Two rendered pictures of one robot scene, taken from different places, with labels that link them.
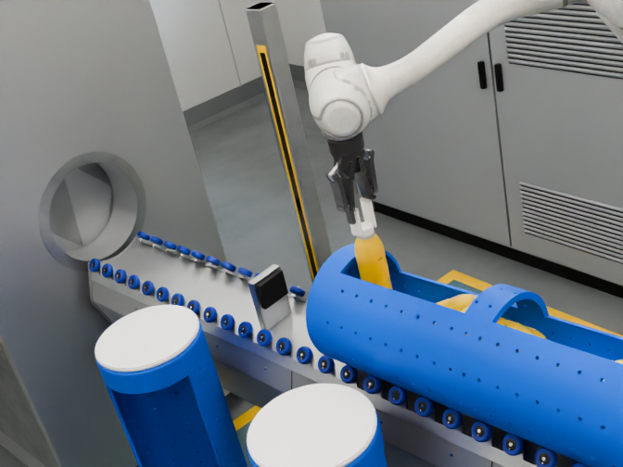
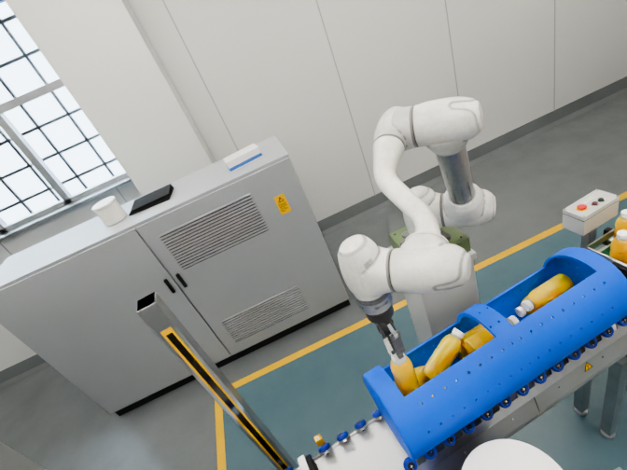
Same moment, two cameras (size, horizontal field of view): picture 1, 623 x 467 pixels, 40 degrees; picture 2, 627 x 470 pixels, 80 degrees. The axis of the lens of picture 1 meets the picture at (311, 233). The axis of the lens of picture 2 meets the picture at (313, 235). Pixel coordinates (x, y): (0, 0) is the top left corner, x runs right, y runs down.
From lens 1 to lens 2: 1.48 m
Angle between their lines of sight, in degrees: 51
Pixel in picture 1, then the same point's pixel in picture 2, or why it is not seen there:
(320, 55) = (372, 253)
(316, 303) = (411, 430)
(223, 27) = not seen: outside the picture
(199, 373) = not seen: outside the picture
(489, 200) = (207, 343)
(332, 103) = (462, 260)
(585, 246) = (271, 323)
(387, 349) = (479, 401)
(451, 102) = not seen: hidden behind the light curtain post
